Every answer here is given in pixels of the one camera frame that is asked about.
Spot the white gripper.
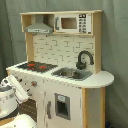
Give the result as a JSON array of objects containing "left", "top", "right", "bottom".
[{"left": 1, "top": 75, "right": 29, "bottom": 103}]

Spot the white toy microwave door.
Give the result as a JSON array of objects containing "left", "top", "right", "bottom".
[{"left": 55, "top": 17, "right": 78, "bottom": 33}]

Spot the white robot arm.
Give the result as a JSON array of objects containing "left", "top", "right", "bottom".
[{"left": 0, "top": 75, "right": 29, "bottom": 119}]

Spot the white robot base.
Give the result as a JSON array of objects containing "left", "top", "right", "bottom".
[{"left": 0, "top": 114, "right": 37, "bottom": 128}]

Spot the wooden toy kitchen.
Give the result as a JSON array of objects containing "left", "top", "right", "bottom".
[{"left": 7, "top": 10, "right": 114, "bottom": 128}]

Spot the red right stove knob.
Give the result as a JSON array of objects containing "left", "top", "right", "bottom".
[{"left": 31, "top": 81, "right": 37, "bottom": 87}]

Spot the toy oven door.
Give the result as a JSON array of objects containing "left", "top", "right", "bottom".
[{"left": 19, "top": 99, "right": 37, "bottom": 121}]

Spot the black toy stovetop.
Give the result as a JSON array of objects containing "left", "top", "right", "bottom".
[{"left": 19, "top": 61, "right": 56, "bottom": 73}]

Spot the grey ice dispenser panel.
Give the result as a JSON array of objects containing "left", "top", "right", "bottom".
[{"left": 55, "top": 93, "right": 71, "bottom": 120}]

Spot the grey toy sink basin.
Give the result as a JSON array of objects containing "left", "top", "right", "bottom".
[{"left": 52, "top": 67, "right": 92, "bottom": 81}]

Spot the black toy faucet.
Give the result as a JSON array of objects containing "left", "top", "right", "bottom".
[{"left": 75, "top": 50, "right": 95, "bottom": 71}]

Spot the grey range hood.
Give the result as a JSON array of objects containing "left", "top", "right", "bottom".
[{"left": 25, "top": 14, "right": 54, "bottom": 34}]

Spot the grey fridge door handle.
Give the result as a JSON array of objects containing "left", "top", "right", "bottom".
[{"left": 47, "top": 101, "right": 51, "bottom": 119}]

